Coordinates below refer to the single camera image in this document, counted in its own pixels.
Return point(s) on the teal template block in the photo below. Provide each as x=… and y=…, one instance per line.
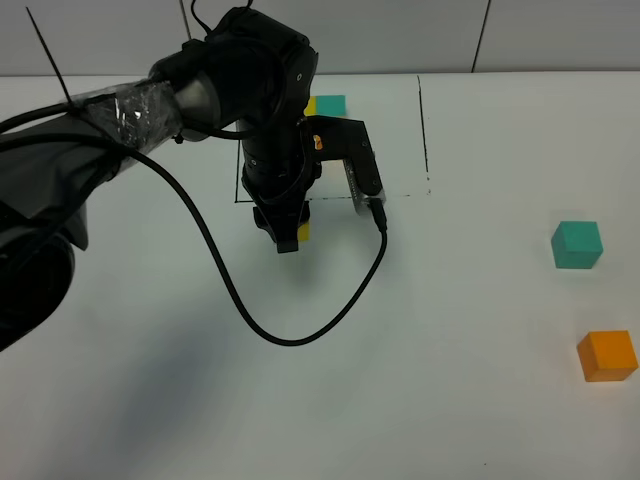
x=330, y=105

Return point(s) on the yellow template block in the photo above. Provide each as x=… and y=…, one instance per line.
x=311, y=107

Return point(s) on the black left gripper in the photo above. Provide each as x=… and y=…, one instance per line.
x=275, y=202

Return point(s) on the orange block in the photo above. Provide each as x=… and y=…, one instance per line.
x=607, y=356

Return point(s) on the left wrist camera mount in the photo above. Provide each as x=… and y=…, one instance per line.
x=326, y=139

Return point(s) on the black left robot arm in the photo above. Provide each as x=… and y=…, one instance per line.
x=248, y=79

